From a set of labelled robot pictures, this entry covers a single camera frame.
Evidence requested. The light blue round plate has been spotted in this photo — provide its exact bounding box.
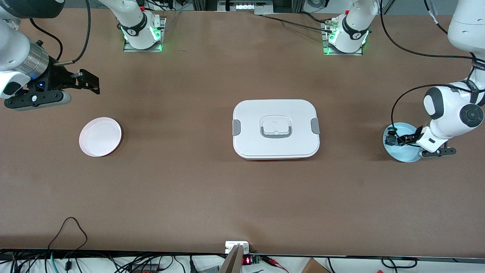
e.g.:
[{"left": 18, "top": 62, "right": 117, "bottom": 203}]
[{"left": 383, "top": 122, "right": 426, "bottom": 163}]

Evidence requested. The white round plate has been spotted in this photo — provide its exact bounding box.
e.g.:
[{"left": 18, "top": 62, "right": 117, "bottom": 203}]
[{"left": 79, "top": 117, "right": 122, "bottom": 157}]

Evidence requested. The white lidded container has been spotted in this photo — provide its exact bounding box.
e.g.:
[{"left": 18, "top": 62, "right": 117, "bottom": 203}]
[{"left": 232, "top": 99, "right": 321, "bottom": 160}]

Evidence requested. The cardboard box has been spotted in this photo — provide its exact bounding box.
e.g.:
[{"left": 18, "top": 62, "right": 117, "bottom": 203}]
[{"left": 301, "top": 258, "right": 330, "bottom": 273}]

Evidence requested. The lit equipment rack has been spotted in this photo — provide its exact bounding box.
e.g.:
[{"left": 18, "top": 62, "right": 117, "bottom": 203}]
[{"left": 218, "top": 0, "right": 274, "bottom": 16}]

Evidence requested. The small white box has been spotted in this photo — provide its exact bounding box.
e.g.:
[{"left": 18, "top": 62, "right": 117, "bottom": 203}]
[{"left": 225, "top": 241, "right": 250, "bottom": 254}]

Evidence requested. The grey angled beam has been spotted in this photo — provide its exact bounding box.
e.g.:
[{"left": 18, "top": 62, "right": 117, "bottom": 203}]
[{"left": 218, "top": 245, "right": 244, "bottom": 273}]

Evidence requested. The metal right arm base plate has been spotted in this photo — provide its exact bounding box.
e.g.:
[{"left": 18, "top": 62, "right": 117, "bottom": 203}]
[{"left": 123, "top": 17, "right": 166, "bottom": 52}]

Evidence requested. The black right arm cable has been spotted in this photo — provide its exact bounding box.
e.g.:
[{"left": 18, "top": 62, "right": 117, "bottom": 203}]
[{"left": 30, "top": 0, "right": 92, "bottom": 67}]

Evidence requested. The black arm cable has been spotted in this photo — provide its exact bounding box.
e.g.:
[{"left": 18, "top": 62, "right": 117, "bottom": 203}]
[
  {"left": 379, "top": 0, "right": 485, "bottom": 149},
  {"left": 30, "top": 0, "right": 92, "bottom": 67}
]

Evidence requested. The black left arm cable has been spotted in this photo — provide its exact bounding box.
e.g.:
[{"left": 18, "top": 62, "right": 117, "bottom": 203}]
[{"left": 379, "top": 0, "right": 485, "bottom": 149}]

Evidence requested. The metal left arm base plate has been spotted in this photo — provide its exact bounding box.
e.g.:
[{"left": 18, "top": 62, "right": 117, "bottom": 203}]
[{"left": 322, "top": 19, "right": 374, "bottom": 56}]

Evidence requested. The black coiled cable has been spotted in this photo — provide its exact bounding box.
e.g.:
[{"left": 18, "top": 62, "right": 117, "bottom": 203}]
[{"left": 381, "top": 257, "right": 418, "bottom": 270}]

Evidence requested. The black looped cable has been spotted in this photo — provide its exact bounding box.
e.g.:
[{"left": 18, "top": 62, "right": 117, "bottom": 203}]
[{"left": 47, "top": 217, "right": 88, "bottom": 259}]

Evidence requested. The black cable behind table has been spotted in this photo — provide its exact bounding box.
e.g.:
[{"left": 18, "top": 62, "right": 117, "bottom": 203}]
[{"left": 258, "top": 14, "right": 335, "bottom": 31}]

